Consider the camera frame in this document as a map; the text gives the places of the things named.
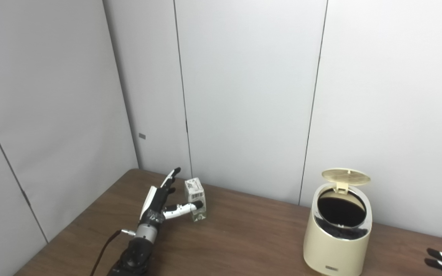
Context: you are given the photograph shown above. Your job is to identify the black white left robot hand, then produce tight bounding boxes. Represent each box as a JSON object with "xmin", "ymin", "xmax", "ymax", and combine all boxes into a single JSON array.
[{"xmin": 140, "ymin": 167, "xmax": 203, "ymax": 226}]

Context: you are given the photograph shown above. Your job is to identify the white green milk carton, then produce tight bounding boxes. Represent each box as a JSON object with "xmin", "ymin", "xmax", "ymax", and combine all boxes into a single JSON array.
[{"xmin": 184, "ymin": 177, "xmax": 207, "ymax": 222}]

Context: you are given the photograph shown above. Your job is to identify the cream-colored lidded bin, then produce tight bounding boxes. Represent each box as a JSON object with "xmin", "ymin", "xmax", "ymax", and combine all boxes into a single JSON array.
[{"xmin": 303, "ymin": 168, "xmax": 373, "ymax": 276}]

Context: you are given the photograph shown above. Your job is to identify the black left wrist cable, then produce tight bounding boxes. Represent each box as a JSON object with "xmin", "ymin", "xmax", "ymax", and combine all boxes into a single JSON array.
[{"xmin": 89, "ymin": 229, "xmax": 136, "ymax": 276}]

